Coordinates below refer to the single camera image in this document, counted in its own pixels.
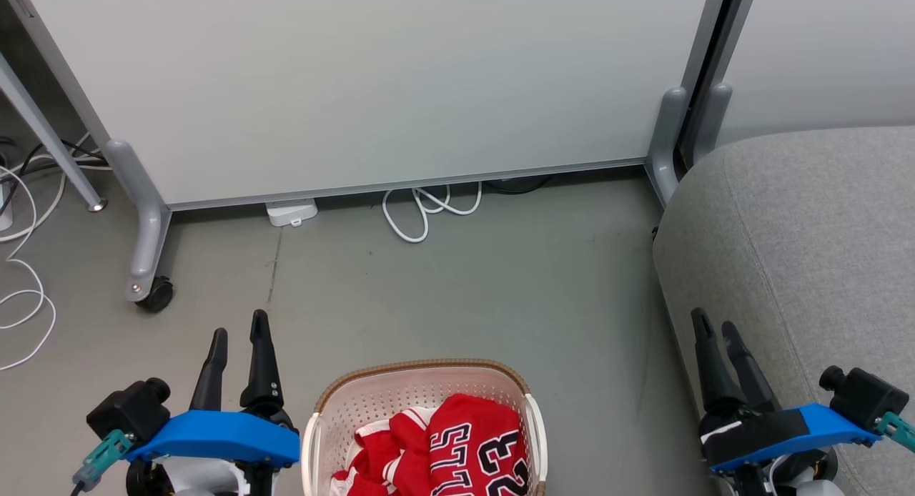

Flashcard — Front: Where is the right gripper blue-covered body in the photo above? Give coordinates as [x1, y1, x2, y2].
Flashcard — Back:
[699, 403, 880, 496]

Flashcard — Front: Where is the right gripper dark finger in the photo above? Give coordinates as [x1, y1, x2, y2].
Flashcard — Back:
[721, 321, 783, 413]
[690, 308, 748, 415]

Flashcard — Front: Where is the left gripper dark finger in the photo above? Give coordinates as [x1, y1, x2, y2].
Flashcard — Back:
[239, 309, 287, 412]
[189, 328, 229, 412]

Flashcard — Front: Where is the left gripper blue-covered body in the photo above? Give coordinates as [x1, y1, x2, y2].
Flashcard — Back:
[125, 409, 301, 496]

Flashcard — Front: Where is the red basketball jersey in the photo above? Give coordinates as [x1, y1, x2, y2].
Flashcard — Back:
[330, 393, 533, 496]

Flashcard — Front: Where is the grey fabric sofa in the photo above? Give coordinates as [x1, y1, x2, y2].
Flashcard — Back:
[652, 127, 915, 496]

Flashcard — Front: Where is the black caster wheel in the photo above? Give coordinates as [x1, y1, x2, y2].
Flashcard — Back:
[136, 276, 174, 313]

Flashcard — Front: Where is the white plastic laundry basket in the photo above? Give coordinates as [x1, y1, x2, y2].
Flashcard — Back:
[300, 359, 549, 496]

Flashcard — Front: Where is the small white adapter box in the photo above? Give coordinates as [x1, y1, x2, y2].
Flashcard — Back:
[265, 199, 319, 228]

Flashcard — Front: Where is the grey metal table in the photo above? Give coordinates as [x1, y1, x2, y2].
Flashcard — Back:
[0, 49, 108, 212]

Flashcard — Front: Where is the white rolling partition panel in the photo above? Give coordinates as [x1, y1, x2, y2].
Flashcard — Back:
[0, 0, 733, 304]

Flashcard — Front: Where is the teal left camera connector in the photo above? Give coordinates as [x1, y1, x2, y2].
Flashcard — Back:
[71, 430, 135, 491]

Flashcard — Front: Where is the teal camera connector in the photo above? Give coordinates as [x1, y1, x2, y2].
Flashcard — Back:
[876, 412, 915, 454]
[71, 430, 135, 491]

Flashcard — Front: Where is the teal right camera connector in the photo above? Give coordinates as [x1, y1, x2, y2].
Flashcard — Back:
[876, 412, 915, 454]

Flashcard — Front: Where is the white looped cable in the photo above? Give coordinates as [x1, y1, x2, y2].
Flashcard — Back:
[382, 183, 483, 244]

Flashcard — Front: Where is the long white floor cable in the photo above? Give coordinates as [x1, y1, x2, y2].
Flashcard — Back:
[0, 164, 58, 372]

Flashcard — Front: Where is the black cable bundle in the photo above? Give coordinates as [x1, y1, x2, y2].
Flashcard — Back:
[0, 140, 108, 218]

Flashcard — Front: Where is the black cable under partition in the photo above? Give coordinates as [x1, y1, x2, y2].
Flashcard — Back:
[486, 174, 555, 195]

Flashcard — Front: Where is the grey stand frame right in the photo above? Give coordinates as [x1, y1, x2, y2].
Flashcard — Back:
[679, 0, 915, 169]

